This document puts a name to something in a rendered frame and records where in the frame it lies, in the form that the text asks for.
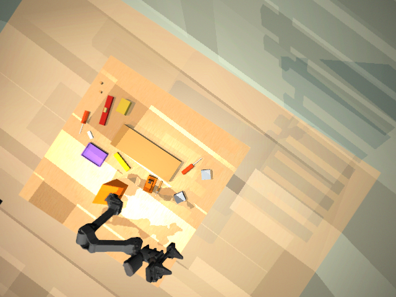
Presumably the purple rectangular tray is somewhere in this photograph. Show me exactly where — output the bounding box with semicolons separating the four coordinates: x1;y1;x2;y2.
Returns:
80;142;109;167

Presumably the yellow flat bar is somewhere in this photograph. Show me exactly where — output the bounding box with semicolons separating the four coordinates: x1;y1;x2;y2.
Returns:
113;152;131;171

